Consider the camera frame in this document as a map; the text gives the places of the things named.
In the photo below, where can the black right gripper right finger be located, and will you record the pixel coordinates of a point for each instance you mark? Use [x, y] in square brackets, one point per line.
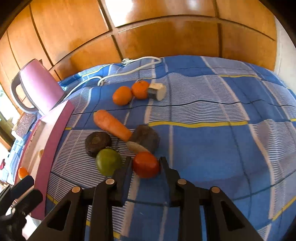
[223, 220]

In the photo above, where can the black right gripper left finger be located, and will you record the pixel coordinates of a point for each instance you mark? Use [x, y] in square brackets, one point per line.
[67, 220]

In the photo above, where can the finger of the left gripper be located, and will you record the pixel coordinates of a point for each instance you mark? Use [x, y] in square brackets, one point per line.
[9, 194]
[27, 204]

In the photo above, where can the orange yellow tomato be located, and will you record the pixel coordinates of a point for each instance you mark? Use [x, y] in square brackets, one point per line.
[22, 173]

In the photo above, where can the green tomato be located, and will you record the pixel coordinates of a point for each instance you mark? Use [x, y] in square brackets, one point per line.
[108, 160]

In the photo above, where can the red tomato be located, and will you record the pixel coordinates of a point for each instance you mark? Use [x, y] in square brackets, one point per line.
[146, 165]

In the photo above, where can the dark round beetroot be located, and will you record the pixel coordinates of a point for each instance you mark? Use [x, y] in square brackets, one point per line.
[97, 141]

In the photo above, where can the cut dark eggplant piece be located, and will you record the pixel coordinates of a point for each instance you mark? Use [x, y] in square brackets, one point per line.
[143, 139]

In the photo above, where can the orange carrot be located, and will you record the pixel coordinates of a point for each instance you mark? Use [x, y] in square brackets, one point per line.
[107, 122]

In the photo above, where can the orange mandarin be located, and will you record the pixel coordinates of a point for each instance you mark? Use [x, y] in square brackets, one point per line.
[139, 89]
[122, 96]

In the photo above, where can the white cut vegetable chunk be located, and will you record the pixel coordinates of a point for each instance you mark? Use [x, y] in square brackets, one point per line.
[156, 91]

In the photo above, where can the yellowish round fruit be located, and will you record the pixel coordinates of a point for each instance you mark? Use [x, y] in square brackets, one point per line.
[41, 153]

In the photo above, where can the pink white tray box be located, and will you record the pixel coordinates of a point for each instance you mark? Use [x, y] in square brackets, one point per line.
[45, 135]

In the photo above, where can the patterned tissue box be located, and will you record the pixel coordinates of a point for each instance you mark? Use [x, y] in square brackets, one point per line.
[23, 124]

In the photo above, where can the blue plaid bedsheet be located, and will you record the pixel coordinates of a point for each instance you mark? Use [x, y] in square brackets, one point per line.
[222, 123]

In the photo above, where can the pink electric kettle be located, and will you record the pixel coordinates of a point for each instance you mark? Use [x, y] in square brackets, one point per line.
[40, 87]

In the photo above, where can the wooden headboard panels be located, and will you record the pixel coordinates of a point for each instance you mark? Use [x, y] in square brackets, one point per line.
[70, 36]

